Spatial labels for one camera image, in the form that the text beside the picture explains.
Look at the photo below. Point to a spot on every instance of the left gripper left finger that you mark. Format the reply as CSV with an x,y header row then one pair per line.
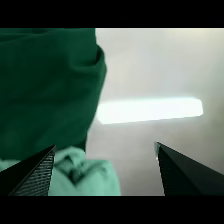
x,y
31,176

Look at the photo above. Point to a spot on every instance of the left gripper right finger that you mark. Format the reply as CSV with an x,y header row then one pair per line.
x,y
186,176

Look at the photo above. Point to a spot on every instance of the green T-shirt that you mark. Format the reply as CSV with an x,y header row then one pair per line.
x,y
46,90

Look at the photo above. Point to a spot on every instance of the pale green garment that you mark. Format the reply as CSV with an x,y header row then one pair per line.
x,y
90,178

